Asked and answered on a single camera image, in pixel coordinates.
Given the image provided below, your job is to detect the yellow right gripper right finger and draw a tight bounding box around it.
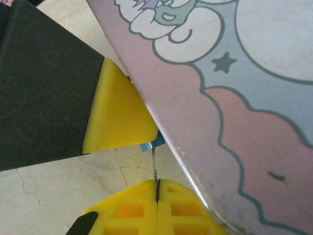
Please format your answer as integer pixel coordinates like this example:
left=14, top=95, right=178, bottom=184
left=158, top=179, right=229, bottom=235

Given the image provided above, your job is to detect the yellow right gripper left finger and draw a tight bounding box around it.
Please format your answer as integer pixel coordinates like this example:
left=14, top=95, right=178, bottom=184
left=82, top=180, right=159, bottom=235

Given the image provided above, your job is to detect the small metal key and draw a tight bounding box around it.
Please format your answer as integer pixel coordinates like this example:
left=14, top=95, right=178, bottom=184
left=152, top=148, right=161, bottom=204

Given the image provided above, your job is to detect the pastel cartoon tin box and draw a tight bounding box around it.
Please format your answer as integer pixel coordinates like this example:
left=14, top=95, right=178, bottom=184
left=85, top=0, right=313, bottom=235

